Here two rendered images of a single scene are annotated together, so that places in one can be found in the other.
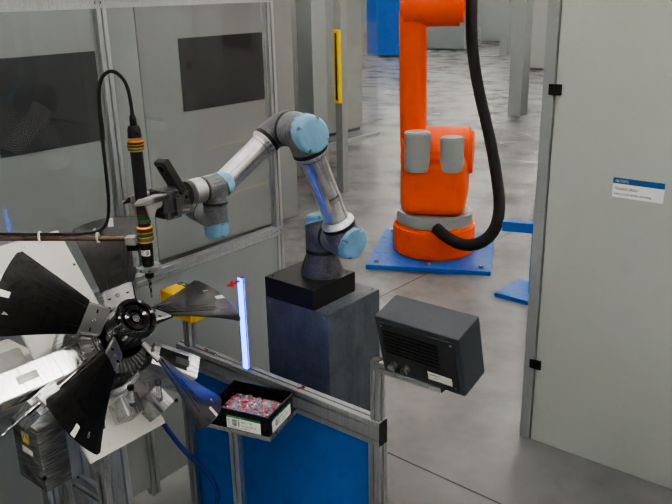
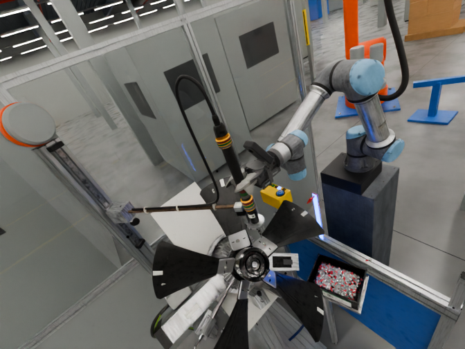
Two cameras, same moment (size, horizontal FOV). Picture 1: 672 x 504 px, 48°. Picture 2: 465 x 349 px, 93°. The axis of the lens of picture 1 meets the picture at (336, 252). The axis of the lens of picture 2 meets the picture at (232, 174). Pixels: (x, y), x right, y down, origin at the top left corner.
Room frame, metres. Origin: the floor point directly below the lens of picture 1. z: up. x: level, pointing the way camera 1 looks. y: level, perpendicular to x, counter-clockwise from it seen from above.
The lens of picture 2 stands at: (1.47, 0.30, 1.93)
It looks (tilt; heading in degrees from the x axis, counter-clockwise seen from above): 32 degrees down; 23
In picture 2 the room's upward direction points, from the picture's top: 22 degrees counter-clockwise
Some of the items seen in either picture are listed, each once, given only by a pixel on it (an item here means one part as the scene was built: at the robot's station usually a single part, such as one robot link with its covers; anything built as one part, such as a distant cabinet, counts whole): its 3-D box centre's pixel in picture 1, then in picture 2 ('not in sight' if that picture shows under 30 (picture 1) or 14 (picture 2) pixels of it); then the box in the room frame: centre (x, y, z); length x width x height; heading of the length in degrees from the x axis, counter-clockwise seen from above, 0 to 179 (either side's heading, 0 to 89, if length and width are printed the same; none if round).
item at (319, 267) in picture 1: (322, 260); (358, 157); (2.61, 0.05, 1.13); 0.15 x 0.15 x 0.10
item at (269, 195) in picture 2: (186, 303); (276, 197); (2.48, 0.53, 1.02); 0.16 x 0.10 x 0.11; 51
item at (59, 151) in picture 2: not in sight; (104, 202); (2.06, 1.20, 1.48); 0.05 x 0.03 x 0.62; 176
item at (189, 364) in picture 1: (167, 367); (277, 261); (2.07, 0.52, 0.98); 0.20 x 0.16 x 0.20; 51
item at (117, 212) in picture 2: not in sight; (120, 212); (2.06, 1.15, 1.41); 0.10 x 0.07 x 0.08; 86
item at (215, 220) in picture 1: (213, 217); (293, 164); (2.24, 0.37, 1.41); 0.11 x 0.08 x 0.11; 36
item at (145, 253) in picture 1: (141, 199); (239, 181); (2.01, 0.53, 1.53); 0.04 x 0.04 x 0.46
